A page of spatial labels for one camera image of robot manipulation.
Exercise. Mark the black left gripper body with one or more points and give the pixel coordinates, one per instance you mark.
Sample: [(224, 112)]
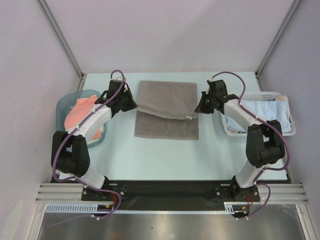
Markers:
[(120, 99)]

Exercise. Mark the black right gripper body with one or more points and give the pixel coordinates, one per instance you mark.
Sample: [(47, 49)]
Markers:
[(205, 101)]

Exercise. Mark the grey towel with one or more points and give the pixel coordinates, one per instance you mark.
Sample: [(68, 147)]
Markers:
[(166, 110)]

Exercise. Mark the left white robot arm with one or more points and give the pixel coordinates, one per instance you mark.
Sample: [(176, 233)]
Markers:
[(70, 153)]

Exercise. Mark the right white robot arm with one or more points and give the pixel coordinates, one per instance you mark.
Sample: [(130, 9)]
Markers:
[(264, 139)]

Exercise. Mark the white plastic basket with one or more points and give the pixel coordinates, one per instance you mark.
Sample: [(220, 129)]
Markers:
[(262, 95)]

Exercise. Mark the pink towel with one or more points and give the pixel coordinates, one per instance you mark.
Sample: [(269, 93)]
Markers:
[(81, 109)]

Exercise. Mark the light blue towel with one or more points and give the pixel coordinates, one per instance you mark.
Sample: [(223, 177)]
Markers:
[(270, 110)]

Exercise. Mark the teal plastic basin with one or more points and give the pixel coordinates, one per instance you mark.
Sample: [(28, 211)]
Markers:
[(66, 103)]

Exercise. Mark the beige towel in basket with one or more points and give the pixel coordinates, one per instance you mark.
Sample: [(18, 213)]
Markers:
[(282, 98)]

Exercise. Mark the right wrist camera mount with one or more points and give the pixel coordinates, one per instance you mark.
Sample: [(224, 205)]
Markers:
[(209, 81)]

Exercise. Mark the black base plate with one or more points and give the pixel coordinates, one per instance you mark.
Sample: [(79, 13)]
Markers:
[(181, 192)]

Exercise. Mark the white slotted cable duct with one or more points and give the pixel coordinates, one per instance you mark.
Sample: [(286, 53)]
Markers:
[(103, 208)]

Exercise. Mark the aluminium rail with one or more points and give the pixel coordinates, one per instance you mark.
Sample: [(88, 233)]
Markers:
[(71, 193)]

